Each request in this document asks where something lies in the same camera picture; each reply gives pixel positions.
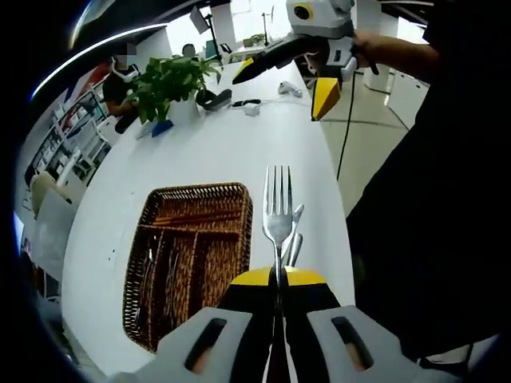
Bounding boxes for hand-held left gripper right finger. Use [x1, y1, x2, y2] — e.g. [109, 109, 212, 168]
[283, 267, 458, 383]

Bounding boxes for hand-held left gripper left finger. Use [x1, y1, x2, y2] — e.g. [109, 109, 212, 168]
[113, 267, 280, 383]

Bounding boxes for brown wicker storage slots tray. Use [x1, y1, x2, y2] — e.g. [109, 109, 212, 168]
[121, 182, 255, 354]

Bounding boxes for steel spoon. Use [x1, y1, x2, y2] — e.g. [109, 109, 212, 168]
[133, 255, 155, 324]
[141, 237, 159, 288]

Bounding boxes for brown wooden chopstick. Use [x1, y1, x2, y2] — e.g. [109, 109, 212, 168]
[154, 218, 243, 226]
[154, 214, 243, 222]

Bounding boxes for white storage shelf with boxes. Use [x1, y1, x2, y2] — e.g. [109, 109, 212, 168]
[23, 95, 113, 188]

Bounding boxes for person's right hand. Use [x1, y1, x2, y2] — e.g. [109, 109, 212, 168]
[353, 30, 386, 75]

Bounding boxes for white handheld controller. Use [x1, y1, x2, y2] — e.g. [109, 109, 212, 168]
[278, 81, 304, 97]

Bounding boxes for black grey device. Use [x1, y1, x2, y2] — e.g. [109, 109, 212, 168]
[195, 88, 233, 113]

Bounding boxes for black light stand with panel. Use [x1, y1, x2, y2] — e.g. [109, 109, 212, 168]
[188, 6, 223, 67]

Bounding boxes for green potted plant white pot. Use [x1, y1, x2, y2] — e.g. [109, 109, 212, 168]
[127, 55, 223, 128]

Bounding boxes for person's black clothed torso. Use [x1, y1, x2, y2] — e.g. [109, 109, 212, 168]
[345, 0, 508, 360]

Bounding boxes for small blue object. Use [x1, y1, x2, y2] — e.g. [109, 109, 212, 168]
[151, 119, 175, 139]

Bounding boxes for white ceiling light strip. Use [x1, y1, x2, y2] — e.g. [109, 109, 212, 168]
[30, 22, 168, 100]

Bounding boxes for frosted white desk partition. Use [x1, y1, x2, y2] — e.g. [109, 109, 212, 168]
[31, 187, 77, 288]

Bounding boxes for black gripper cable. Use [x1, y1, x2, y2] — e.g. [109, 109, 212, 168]
[336, 73, 356, 180]

